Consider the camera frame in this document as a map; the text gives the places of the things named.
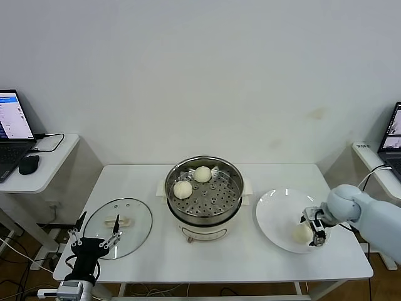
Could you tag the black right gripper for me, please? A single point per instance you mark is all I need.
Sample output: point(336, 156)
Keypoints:
point(321, 219)

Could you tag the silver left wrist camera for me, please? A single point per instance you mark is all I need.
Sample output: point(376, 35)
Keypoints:
point(69, 288)

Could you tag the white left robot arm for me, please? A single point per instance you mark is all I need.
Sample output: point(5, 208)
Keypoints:
point(87, 291)

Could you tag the white round plate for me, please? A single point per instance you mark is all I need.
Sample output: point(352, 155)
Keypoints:
point(275, 213)

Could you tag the white wall socket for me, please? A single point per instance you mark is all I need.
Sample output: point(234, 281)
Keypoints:
point(55, 206)

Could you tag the black laptop blue-white screen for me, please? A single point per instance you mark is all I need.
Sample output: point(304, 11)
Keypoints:
point(12, 153)

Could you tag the black computer mouse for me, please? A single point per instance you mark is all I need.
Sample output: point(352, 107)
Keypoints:
point(29, 165)

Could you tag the black laptop pink screen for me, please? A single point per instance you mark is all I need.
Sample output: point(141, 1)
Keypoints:
point(391, 131)

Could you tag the glass pot lid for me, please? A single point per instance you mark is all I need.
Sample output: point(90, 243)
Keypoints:
point(138, 213)

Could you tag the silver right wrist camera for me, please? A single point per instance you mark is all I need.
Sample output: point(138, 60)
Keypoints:
point(310, 212)

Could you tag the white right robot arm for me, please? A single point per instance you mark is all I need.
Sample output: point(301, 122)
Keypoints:
point(376, 219)

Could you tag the white side table with label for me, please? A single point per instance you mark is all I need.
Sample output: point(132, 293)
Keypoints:
point(366, 156)

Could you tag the white steamed baozi bun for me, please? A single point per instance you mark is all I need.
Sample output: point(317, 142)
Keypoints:
point(182, 189)
point(202, 174)
point(300, 235)

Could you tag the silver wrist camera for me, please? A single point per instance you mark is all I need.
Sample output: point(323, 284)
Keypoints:
point(69, 288)
point(310, 212)

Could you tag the white label black text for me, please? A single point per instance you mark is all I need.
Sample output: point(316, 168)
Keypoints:
point(362, 146)

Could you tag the white work table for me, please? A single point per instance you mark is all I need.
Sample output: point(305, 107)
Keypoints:
point(219, 266)

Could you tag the steel steamer basket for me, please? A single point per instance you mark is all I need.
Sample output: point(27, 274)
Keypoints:
point(224, 205)

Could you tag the cream electric cooker pot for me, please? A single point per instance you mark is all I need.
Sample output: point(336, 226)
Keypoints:
point(203, 232)

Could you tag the white side table with mouse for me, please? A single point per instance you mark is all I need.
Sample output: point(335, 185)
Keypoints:
point(53, 169)

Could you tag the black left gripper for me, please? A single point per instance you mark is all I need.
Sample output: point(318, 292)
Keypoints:
point(88, 251)

